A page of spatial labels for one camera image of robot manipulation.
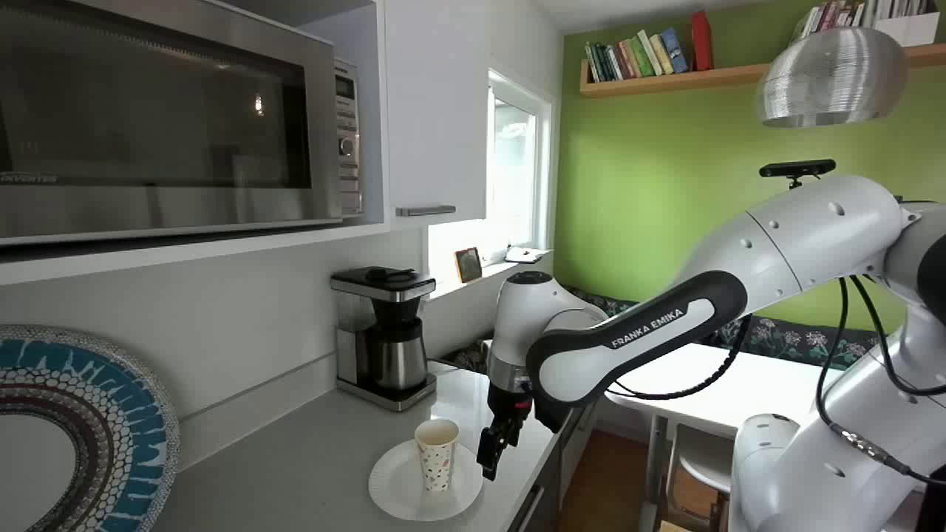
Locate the blue patterned round tray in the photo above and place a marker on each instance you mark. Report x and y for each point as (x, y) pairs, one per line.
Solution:
(89, 434)

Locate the stainless steel microwave door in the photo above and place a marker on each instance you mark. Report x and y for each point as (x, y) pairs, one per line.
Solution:
(162, 115)

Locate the wooden wall shelf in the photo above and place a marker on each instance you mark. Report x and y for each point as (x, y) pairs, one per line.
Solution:
(735, 75)

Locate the silver pendant lamp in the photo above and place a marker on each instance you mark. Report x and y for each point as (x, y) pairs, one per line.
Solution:
(834, 77)

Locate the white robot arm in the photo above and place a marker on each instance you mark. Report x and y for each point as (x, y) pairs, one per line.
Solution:
(845, 467)

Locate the small picture frame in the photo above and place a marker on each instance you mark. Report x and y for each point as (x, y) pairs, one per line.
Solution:
(468, 263)

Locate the row of books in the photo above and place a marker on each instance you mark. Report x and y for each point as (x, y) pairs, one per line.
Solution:
(636, 56)

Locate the black steel coffee maker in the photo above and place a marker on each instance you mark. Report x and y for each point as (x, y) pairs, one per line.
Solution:
(379, 334)

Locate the white paper cup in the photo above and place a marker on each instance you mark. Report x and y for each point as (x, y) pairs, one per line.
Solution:
(435, 444)

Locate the white round plate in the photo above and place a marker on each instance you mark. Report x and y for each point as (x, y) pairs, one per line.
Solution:
(409, 484)

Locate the white side table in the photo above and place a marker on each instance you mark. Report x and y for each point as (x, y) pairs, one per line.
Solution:
(690, 437)

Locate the window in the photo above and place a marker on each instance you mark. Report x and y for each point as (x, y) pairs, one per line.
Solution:
(518, 167)

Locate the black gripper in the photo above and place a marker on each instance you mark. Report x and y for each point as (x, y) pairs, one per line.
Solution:
(511, 415)

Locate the red book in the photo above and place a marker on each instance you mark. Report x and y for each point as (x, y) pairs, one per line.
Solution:
(701, 38)

